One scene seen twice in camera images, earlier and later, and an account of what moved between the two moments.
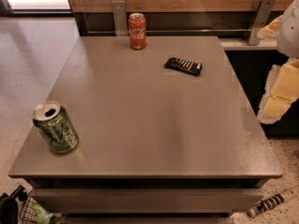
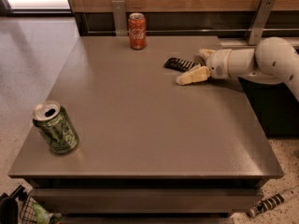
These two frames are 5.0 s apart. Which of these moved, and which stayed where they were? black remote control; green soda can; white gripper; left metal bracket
Moved: white gripper
Stayed: green soda can; left metal bracket; black remote control
